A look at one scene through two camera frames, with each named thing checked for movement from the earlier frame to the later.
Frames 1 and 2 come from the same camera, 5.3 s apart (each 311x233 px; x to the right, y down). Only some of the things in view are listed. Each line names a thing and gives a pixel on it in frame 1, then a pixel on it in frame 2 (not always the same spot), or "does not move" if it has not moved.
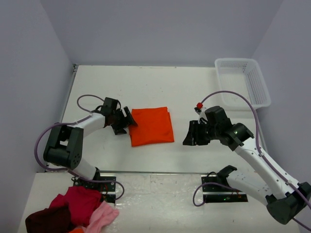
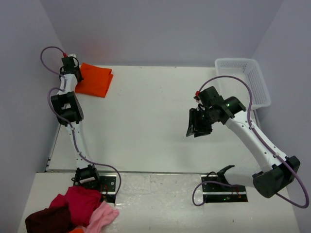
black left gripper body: (119, 122) → (76, 68)
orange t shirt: (154, 126) → (96, 80)
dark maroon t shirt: (57, 219) does not move
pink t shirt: (106, 212) does not move
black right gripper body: (202, 133) → (201, 120)
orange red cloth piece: (77, 230) does not move
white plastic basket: (243, 76) does not move
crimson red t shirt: (81, 202) does not move
